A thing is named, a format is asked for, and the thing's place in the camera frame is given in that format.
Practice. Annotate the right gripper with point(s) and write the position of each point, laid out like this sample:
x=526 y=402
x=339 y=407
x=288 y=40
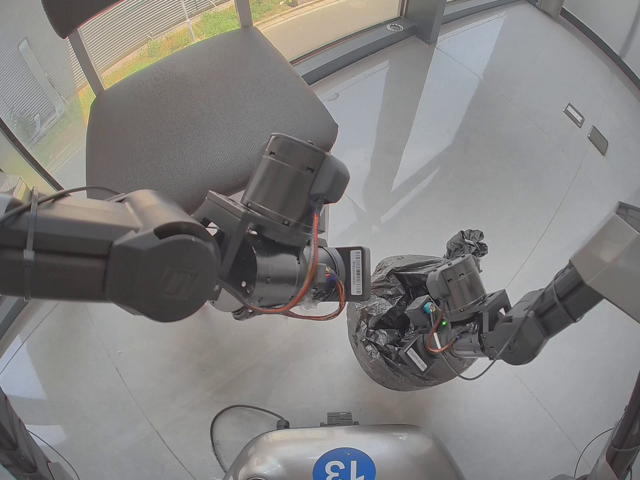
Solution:
x=460 y=349

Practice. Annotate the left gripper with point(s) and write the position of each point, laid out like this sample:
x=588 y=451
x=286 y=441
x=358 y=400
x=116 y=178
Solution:
x=280 y=278

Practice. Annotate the black plastic bag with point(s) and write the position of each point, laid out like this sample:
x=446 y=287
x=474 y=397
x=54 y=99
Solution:
x=370 y=348

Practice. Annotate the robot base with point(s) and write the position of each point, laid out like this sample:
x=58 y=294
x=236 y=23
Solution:
x=350 y=448

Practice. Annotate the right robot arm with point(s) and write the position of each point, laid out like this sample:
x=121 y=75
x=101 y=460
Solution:
x=550 y=303

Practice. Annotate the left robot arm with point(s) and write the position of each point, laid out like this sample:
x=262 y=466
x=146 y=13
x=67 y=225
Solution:
x=150 y=268

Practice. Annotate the crumpled black plastic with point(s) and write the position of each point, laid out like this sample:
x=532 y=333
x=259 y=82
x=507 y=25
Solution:
x=467 y=245

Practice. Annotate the grey padded chair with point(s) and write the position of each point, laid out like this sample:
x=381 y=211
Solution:
x=200 y=118

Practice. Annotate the window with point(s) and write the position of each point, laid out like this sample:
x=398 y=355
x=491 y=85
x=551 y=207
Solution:
x=425 y=3

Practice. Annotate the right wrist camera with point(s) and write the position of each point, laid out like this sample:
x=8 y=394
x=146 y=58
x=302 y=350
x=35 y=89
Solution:
x=420 y=313

